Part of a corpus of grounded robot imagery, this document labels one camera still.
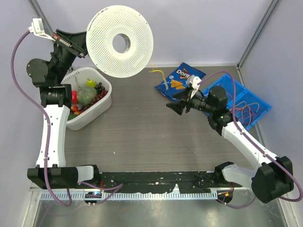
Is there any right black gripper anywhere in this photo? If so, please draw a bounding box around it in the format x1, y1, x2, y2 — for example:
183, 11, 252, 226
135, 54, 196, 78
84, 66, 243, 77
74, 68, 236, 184
167, 86, 215, 115

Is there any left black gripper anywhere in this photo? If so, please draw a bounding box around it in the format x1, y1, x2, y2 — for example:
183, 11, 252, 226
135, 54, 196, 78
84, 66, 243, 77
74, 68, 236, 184
50, 29, 99, 84

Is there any yellow cable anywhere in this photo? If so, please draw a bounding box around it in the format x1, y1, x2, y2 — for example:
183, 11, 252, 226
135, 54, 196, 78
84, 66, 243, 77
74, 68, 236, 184
148, 61, 169, 90

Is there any translucent white spool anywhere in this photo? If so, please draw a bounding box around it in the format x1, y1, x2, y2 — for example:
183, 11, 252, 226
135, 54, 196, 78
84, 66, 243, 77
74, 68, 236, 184
86, 5, 154, 78

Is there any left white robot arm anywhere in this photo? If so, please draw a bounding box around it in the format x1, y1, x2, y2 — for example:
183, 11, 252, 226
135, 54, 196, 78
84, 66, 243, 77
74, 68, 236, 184
27, 29, 101, 190

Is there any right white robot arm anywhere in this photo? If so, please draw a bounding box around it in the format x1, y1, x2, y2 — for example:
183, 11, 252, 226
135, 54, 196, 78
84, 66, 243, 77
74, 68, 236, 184
166, 86, 294, 203

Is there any blue Doritos chip bag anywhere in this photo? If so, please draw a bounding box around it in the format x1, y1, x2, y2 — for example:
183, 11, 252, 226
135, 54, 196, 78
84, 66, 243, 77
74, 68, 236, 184
155, 62, 206, 102

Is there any white plastic fruit basket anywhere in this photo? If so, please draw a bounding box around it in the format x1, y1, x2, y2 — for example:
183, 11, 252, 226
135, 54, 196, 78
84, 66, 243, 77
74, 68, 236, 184
62, 67, 112, 131

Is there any yellow green toy pear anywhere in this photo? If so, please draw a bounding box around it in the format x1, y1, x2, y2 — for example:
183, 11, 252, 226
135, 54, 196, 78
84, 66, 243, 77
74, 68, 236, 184
86, 79, 97, 87

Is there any red toy apple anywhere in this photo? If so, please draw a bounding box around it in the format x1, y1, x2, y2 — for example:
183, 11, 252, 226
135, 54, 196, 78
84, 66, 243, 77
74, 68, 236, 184
71, 91, 78, 104

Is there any small peach toy fruit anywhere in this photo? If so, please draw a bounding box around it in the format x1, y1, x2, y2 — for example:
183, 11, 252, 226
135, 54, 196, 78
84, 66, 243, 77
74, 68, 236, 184
71, 105, 80, 115

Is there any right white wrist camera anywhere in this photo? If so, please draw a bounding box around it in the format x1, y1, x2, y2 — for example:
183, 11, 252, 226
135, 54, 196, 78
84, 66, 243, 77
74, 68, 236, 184
187, 75, 202, 97

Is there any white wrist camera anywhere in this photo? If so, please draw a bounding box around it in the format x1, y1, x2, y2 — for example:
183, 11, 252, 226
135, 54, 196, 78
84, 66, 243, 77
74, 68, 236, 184
28, 17, 54, 41
187, 75, 202, 97

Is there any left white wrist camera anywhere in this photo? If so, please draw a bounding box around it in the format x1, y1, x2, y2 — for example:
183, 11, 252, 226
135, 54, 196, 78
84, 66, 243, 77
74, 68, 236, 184
28, 17, 54, 41

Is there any aluminium corner post left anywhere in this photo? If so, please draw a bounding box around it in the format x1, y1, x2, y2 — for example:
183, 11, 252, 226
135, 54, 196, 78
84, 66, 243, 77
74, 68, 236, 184
28, 0, 72, 69

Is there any aluminium corner post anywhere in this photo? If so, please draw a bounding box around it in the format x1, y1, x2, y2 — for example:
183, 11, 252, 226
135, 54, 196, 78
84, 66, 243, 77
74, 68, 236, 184
237, 0, 281, 70
28, 0, 72, 69

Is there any bundle of coloured wires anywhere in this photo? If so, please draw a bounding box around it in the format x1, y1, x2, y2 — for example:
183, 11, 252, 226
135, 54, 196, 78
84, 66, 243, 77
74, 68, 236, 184
227, 89, 265, 126

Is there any blue plastic cable bin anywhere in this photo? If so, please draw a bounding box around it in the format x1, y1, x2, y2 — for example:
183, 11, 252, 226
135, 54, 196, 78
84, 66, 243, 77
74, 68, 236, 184
203, 74, 271, 130

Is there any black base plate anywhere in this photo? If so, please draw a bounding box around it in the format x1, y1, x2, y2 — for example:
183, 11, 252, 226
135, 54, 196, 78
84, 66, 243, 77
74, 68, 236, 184
88, 171, 241, 194

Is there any aluminium corner post right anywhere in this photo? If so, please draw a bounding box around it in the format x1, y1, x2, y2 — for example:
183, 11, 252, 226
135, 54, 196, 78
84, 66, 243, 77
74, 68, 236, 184
237, 0, 281, 70

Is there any white slotted cable duct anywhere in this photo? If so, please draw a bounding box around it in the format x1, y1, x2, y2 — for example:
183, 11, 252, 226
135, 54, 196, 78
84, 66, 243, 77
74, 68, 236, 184
40, 191, 217, 201

